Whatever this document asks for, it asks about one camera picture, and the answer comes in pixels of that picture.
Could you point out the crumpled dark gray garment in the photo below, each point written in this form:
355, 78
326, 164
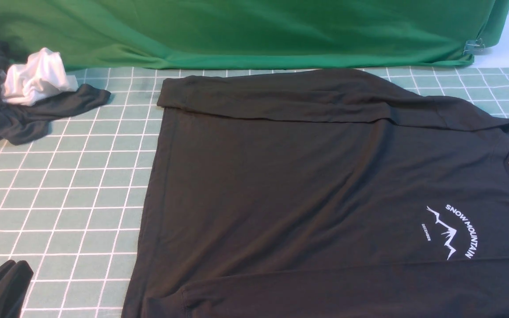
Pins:
21, 123

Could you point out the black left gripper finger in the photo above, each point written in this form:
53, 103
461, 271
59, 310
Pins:
15, 278

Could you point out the crumpled white cloth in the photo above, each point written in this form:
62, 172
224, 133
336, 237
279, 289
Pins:
42, 76

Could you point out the dark gray long-sleeved shirt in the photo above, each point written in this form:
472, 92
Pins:
322, 194

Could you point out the metal binder clip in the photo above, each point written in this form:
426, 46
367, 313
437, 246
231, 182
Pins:
474, 47

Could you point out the green backdrop cloth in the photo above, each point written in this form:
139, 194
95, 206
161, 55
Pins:
251, 34

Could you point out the teal grid-pattern tablecloth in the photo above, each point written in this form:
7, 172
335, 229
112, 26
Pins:
71, 204

